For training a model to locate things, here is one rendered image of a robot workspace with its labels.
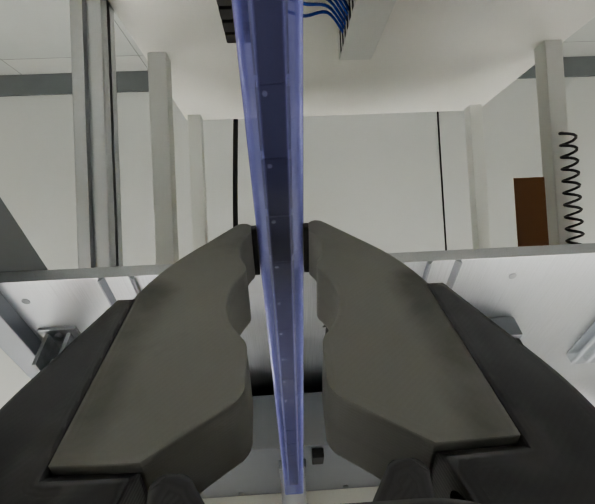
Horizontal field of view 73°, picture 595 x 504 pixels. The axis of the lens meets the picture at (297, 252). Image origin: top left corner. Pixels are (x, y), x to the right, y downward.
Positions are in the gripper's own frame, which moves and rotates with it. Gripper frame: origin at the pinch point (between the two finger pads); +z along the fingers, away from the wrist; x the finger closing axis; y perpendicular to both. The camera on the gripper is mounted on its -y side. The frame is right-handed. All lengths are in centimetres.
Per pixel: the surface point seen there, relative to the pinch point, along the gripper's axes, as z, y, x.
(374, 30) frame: 49, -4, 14
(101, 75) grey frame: 44.4, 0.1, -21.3
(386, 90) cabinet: 77, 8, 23
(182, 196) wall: 173, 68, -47
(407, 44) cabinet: 62, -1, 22
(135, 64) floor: 200, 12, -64
